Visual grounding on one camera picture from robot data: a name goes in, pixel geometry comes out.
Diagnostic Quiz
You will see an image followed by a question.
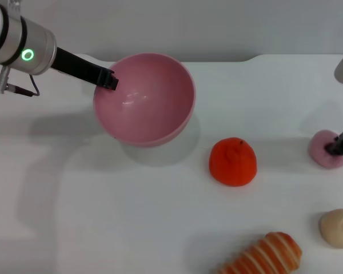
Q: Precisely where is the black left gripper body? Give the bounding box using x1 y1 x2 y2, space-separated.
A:
50 47 104 86

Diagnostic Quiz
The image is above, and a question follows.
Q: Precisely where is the pink toy peach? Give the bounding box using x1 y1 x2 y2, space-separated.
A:
308 130 343 170

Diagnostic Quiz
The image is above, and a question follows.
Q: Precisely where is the pink plastic bowl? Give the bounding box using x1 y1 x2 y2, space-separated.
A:
93 53 196 148

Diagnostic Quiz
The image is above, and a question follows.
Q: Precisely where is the beige toy bun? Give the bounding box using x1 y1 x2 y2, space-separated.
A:
319 208 343 249

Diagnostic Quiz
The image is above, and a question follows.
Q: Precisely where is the orange red toy fruit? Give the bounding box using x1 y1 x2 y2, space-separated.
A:
208 137 258 188

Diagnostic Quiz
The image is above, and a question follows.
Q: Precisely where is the orange striped toy bread loaf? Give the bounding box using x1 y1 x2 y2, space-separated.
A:
214 231 303 274

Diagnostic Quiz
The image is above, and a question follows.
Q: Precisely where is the left arm cable with plug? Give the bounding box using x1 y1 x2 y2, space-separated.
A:
0 67 41 98

